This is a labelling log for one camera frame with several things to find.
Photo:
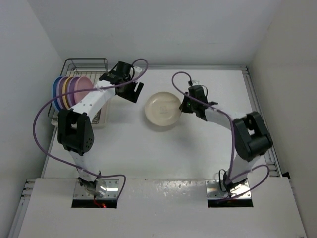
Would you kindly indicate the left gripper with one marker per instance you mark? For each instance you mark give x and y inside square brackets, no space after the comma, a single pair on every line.
[132,95]

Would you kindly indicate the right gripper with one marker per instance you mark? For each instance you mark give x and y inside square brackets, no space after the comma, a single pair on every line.
[184,108]

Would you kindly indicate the cream plate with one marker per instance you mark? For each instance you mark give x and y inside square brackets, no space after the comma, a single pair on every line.
[162,109]

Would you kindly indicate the pink plate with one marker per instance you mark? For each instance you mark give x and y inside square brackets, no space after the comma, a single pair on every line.
[82,82]

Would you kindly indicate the lilac plate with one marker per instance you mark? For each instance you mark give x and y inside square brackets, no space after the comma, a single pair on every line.
[71,93]
[60,94]

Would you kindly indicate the orange plate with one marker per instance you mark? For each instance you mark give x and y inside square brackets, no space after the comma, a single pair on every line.
[65,95]

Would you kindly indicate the blue plate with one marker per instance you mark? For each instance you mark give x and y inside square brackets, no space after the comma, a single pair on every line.
[53,93]

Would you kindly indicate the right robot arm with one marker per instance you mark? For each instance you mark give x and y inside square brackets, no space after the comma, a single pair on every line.
[250,136]

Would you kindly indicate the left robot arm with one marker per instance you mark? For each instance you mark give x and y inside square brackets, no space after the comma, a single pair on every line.
[75,132]

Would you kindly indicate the beige drip tray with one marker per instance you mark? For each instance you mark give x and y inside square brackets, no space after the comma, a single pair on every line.
[100,118]

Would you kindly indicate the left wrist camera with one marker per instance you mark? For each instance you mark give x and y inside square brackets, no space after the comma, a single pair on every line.
[138,70]

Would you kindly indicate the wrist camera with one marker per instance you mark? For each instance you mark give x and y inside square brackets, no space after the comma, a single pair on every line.
[193,82]
[138,70]

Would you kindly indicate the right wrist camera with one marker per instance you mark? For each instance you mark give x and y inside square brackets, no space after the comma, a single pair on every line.
[193,82]

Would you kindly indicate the wire dish rack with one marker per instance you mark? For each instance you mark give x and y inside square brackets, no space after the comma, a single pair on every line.
[92,64]

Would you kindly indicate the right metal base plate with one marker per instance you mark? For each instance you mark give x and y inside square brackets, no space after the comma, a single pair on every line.
[214,192]

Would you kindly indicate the metal base plate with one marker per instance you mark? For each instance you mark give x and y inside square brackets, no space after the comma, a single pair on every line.
[109,188]
[214,192]

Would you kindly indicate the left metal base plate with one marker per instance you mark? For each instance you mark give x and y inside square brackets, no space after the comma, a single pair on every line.
[109,188]

